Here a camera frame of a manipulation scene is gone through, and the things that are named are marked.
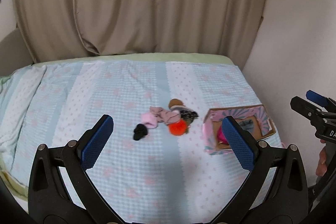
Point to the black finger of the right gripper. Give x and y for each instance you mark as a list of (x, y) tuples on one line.
[(327, 103), (307, 110)]

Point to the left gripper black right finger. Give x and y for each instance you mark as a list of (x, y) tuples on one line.
[(275, 190)]

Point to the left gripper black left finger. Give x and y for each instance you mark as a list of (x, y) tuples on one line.
[(60, 191)]

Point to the magenta pouch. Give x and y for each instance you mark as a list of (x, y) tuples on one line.
[(221, 137)]

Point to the light pink sock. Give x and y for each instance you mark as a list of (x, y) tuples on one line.
[(149, 120)]

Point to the orange pompom with leaves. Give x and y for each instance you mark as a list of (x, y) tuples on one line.
[(178, 128)]

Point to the black patterned scrunchie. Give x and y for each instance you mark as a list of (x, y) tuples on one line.
[(188, 115)]

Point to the dusty pink scrunchie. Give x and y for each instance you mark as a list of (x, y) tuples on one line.
[(165, 116)]

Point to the grey sock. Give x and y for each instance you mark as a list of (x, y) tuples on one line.
[(247, 125)]

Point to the person's right hand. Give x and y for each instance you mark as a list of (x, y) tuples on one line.
[(321, 166)]

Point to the green bed sheet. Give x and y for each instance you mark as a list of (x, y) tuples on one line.
[(56, 101)]

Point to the pink patterned cardboard box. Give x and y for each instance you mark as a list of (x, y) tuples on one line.
[(264, 126)]

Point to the light blue floral bedspread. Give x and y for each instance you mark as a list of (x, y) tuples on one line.
[(164, 178)]

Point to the brown and white sock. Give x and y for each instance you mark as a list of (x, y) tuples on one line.
[(176, 104)]

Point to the grey-brown headboard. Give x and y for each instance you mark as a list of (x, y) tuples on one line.
[(14, 53)]

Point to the beige curtain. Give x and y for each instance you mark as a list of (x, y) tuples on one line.
[(66, 29)]

